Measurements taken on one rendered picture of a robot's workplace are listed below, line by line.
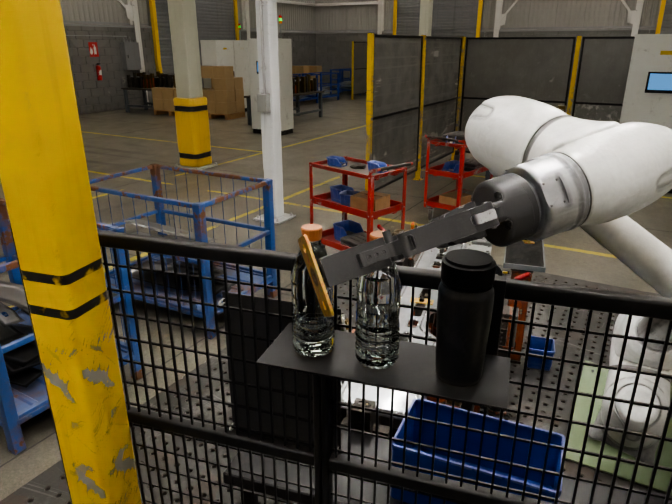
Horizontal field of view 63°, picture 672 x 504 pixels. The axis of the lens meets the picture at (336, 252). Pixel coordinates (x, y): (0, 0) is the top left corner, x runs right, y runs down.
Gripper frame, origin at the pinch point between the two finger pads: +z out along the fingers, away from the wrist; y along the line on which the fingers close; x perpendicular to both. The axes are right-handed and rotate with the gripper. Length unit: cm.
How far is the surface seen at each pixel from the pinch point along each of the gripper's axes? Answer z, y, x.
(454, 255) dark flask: -17.3, -12.9, 3.4
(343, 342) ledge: -3.4, -31.7, 11.1
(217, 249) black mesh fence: 9.9, -40.9, -10.1
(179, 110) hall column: -49, -800, -320
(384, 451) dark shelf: -12, -66, 41
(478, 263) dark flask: -18.6, -9.9, 5.2
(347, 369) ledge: -1.2, -24.9, 14.1
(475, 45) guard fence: -518, -702, -270
